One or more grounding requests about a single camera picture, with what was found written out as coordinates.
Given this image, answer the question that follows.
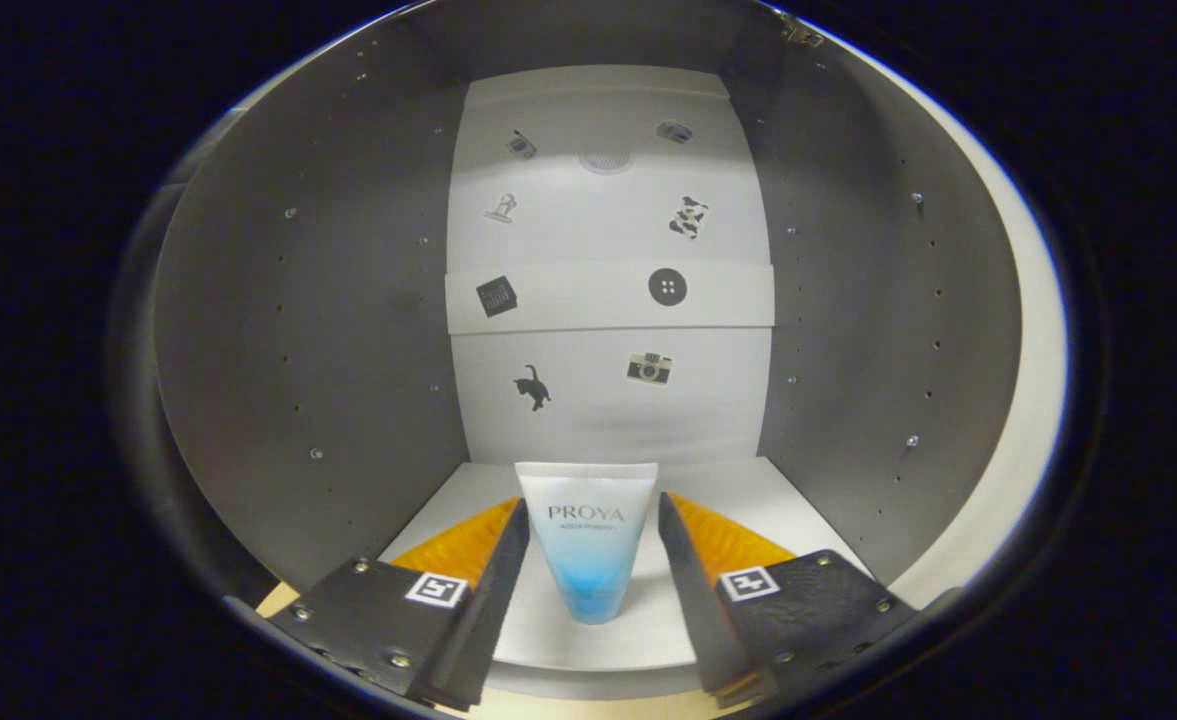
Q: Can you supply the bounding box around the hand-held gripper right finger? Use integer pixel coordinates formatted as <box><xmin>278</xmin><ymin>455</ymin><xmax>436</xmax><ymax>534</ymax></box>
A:
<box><xmin>658</xmin><ymin>491</ymin><xmax>919</xmax><ymax>709</ymax></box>

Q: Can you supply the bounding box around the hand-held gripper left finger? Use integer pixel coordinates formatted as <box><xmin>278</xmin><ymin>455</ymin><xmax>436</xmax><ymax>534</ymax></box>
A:
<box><xmin>268</xmin><ymin>498</ymin><xmax>531</xmax><ymax>713</ymax></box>

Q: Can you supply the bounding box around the white and blue tube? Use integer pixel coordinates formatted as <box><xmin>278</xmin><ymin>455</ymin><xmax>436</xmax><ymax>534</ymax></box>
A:
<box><xmin>515</xmin><ymin>461</ymin><xmax>659</xmax><ymax>626</ymax></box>

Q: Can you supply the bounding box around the white cabinet shelf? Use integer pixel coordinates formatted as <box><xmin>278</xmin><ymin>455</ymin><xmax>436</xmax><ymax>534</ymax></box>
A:
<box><xmin>378</xmin><ymin>458</ymin><xmax>874</xmax><ymax>673</ymax></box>

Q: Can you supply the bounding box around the grey cabinet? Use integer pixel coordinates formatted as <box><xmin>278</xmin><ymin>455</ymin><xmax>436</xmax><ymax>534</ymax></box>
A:
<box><xmin>153</xmin><ymin>0</ymin><xmax>1024</xmax><ymax>701</ymax></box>

